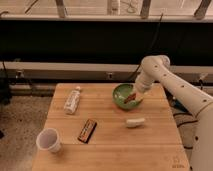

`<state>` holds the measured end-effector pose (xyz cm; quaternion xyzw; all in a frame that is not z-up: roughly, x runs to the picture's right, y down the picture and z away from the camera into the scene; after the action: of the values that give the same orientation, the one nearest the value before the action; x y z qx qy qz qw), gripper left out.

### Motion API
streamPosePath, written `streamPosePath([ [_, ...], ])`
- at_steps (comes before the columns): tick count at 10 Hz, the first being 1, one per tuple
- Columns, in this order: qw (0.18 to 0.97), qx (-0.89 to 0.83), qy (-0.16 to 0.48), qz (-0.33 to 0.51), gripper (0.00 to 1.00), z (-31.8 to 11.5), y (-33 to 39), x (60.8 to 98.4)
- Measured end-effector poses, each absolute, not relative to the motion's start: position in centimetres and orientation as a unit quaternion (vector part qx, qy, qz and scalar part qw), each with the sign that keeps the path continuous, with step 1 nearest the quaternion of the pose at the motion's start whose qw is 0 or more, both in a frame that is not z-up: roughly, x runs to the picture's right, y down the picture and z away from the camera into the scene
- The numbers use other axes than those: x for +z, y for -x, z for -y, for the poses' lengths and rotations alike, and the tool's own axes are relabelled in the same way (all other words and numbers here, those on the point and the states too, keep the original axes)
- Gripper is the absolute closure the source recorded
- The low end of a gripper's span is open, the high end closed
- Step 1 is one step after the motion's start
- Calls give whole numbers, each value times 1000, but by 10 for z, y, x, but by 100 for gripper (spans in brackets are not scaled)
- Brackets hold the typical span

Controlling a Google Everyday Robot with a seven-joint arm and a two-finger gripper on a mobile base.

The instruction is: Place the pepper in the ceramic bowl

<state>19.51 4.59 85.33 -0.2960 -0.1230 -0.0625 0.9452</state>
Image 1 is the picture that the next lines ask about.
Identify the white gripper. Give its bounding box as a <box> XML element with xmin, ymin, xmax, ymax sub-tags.
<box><xmin>133</xmin><ymin>74</ymin><xmax>153</xmax><ymax>94</ymax></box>

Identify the red pepper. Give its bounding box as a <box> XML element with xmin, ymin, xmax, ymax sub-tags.
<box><xmin>124</xmin><ymin>93</ymin><xmax>136</xmax><ymax>104</ymax></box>

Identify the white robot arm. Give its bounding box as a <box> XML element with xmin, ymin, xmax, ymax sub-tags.
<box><xmin>134</xmin><ymin>55</ymin><xmax>213</xmax><ymax>171</ymax></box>

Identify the green ceramic bowl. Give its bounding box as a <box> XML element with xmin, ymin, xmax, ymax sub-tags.
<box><xmin>112</xmin><ymin>83</ymin><xmax>142</xmax><ymax>110</ymax></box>

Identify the white folded cloth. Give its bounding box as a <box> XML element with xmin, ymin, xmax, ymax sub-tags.
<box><xmin>126</xmin><ymin>118</ymin><xmax>145</xmax><ymax>128</ymax></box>

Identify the white plastic bottle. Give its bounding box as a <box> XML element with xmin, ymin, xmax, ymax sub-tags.
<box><xmin>64</xmin><ymin>86</ymin><xmax>81</xmax><ymax>115</ymax></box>

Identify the dark candy bar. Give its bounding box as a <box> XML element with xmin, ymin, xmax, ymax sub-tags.
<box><xmin>78</xmin><ymin>119</ymin><xmax>97</xmax><ymax>143</ymax></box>

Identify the black cable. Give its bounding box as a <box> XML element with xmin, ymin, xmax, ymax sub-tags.
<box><xmin>123</xmin><ymin>12</ymin><xmax>164</xmax><ymax>83</ymax></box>

